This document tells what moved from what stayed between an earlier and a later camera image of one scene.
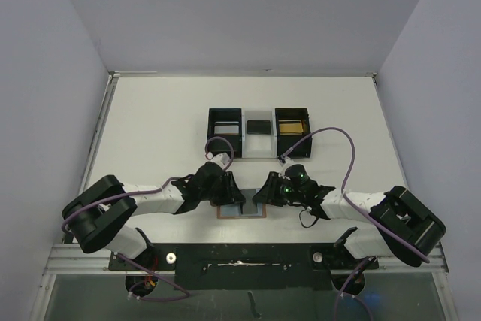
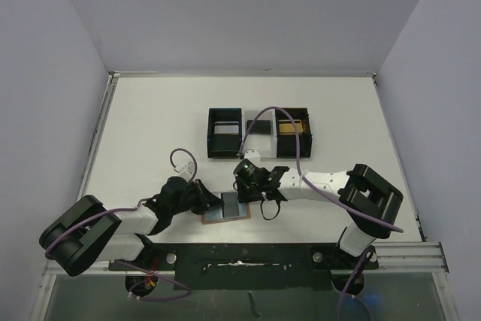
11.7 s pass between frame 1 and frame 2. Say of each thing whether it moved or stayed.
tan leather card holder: moved
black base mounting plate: stayed
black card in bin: stayed
